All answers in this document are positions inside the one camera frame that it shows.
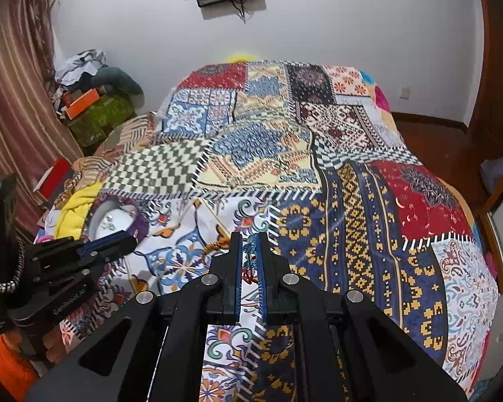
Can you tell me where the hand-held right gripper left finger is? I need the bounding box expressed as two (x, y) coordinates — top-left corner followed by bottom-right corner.
(25, 231), (244, 402)

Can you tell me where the brown beaded bracelet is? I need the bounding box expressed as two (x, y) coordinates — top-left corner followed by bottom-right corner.
(203, 237), (234, 257)

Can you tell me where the colourful pink bedsheet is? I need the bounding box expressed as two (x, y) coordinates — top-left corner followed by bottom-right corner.
(359, 70), (393, 110)

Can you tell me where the black white braided cord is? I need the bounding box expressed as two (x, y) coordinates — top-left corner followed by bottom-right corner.
(0, 238), (27, 294)

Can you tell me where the purple heart-shaped tin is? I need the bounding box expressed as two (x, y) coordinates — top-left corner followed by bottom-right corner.
(85, 196), (148, 247)

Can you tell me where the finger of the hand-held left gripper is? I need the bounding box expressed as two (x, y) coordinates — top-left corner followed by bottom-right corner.
(25, 230), (137, 261)
(35, 242), (138, 286)

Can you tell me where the striped brown curtain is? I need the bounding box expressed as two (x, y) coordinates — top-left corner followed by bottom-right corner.
(0, 0), (68, 237)

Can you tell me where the yellow cloth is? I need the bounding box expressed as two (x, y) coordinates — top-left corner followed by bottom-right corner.
(54, 182), (106, 240)

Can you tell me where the black monitor cable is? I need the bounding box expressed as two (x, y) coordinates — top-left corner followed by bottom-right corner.
(230, 0), (253, 24)

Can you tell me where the grey jacket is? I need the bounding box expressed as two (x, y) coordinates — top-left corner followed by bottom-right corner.
(93, 66), (146, 96)

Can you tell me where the striped orange quilt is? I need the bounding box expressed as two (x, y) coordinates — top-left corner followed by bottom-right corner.
(66, 111), (161, 186)

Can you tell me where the red white box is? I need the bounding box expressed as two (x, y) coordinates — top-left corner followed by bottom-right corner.
(37, 156), (73, 202)

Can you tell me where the green cardboard box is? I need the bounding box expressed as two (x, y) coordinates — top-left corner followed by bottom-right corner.
(68, 93), (135, 148)

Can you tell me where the brown wooden door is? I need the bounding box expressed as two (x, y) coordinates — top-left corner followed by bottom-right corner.
(464, 0), (503, 170)

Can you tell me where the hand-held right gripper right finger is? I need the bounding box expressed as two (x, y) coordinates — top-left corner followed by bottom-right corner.
(257, 233), (468, 402)

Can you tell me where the person's left hand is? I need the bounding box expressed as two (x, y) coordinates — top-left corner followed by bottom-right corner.
(42, 330), (70, 363)

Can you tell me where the patchwork patterned blanket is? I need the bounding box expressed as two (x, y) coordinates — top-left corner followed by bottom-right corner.
(59, 60), (503, 402)

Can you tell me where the white grey cloth pile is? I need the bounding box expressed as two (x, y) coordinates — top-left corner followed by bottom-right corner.
(54, 49), (108, 89)

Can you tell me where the colourful beaded bracelet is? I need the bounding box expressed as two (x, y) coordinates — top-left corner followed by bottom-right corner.
(242, 234), (261, 287)

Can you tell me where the orange box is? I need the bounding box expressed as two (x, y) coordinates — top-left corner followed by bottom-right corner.
(64, 89), (102, 120)

